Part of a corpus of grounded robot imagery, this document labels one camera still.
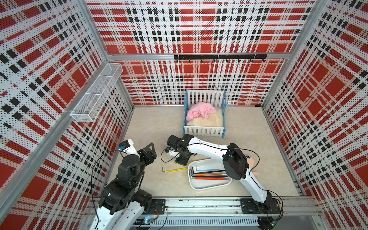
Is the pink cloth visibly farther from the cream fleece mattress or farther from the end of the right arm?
the end of the right arm

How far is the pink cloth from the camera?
98 centimetres

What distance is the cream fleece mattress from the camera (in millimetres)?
985

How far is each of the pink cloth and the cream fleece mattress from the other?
2 cm
